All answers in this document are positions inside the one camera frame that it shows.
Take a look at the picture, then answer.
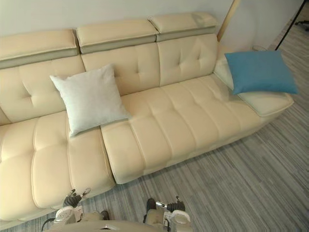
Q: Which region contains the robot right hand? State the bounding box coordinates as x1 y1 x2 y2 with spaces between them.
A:
155 195 186 214

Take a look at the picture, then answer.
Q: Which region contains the robot body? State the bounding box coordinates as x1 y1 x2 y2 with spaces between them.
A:
72 198 169 232

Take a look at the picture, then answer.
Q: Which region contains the light wooden pole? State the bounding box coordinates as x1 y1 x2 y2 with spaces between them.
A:
216 0 239 42

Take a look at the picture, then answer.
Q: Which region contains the cream leather sofa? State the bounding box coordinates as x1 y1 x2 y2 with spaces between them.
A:
0 11 295 219

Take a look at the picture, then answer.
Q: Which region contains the blue square cushion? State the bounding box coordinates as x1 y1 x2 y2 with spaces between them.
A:
224 50 300 95

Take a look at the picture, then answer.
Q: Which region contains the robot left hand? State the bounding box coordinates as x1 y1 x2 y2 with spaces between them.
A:
63 188 90 208

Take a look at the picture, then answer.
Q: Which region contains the white square cushion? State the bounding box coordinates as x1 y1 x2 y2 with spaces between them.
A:
49 63 133 138

